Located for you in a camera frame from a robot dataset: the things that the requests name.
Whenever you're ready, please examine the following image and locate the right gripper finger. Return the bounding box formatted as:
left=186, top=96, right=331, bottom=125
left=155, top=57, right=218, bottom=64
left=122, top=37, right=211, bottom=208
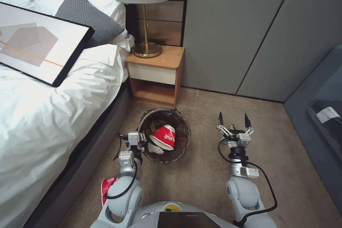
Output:
left=216, top=111, right=233, bottom=139
left=243, top=113, right=255, bottom=135

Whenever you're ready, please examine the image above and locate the round dark trash bin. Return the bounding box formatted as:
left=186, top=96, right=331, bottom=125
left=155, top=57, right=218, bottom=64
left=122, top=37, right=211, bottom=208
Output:
left=137, top=108, right=192, bottom=165

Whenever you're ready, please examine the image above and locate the crumpled white paper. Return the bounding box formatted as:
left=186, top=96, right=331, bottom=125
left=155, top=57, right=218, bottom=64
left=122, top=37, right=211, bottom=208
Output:
left=147, top=143, right=164, bottom=156

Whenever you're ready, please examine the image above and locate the red paper noodle cup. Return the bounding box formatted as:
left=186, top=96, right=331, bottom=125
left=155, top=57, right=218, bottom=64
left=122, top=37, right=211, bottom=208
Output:
left=149, top=124, right=176, bottom=150

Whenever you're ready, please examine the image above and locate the red snack packet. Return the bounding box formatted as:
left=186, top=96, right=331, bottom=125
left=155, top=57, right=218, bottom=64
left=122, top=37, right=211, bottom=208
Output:
left=101, top=177, right=118, bottom=208

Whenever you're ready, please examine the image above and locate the wooden nightstand with white drawer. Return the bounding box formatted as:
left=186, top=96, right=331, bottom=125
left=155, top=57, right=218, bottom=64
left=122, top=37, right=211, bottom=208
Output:
left=125, top=45, right=186, bottom=109

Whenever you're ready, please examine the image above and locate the white robot front shell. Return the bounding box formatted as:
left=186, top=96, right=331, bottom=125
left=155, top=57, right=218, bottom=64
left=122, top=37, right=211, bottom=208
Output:
left=128, top=201, right=233, bottom=228

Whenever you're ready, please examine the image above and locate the white paper label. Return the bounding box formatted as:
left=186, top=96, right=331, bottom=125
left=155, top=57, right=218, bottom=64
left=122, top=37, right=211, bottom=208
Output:
left=316, top=107, right=341, bottom=124

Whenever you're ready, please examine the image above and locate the white duvet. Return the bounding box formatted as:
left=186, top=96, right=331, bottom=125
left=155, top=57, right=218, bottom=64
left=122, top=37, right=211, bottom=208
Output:
left=0, top=43, right=129, bottom=228

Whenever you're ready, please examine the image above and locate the grey panelled wardrobe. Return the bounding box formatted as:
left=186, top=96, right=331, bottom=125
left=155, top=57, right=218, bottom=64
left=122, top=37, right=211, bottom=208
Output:
left=181, top=0, right=342, bottom=103

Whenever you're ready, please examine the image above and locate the grey knitted cushion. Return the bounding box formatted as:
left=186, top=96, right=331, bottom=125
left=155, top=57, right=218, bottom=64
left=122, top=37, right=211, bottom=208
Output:
left=54, top=0, right=125, bottom=48

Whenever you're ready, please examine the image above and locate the black framed abstract picture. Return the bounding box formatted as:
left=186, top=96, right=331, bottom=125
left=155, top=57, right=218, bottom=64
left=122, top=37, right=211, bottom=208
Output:
left=0, top=1, right=95, bottom=88

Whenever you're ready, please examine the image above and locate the white pillow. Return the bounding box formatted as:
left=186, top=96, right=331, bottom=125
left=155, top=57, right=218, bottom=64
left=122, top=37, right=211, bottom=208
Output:
left=0, top=0, right=126, bottom=35

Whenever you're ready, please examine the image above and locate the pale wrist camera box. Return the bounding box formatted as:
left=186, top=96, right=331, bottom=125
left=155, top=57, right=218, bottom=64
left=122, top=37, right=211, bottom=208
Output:
left=237, top=133, right=252, bottom=147
left=128, top=131, right=140, bottom=146

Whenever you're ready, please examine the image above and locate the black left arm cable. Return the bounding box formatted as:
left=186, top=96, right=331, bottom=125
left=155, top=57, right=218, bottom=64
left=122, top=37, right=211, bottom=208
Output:
left=104, top=158, right=138, bottom=200

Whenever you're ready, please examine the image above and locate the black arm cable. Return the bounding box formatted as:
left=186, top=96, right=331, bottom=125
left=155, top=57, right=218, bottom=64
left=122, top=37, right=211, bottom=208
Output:
left=104, top=158, right=138, bottom=200
left=218, top=136, right=279, bottom=224

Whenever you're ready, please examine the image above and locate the grey upholstered bed frame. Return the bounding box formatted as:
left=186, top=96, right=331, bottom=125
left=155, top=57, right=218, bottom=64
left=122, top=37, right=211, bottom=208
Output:
left=23, top=81, right=132, bottom=228

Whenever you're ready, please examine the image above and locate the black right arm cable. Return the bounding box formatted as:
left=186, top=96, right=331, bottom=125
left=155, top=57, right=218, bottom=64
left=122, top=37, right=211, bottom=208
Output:
left=218, top=136, right=279, bottom=224

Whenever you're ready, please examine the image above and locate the black lamp cable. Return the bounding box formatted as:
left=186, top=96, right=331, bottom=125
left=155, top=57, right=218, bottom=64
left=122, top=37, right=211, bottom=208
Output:
left=130, top=41, right=167, bottom=53

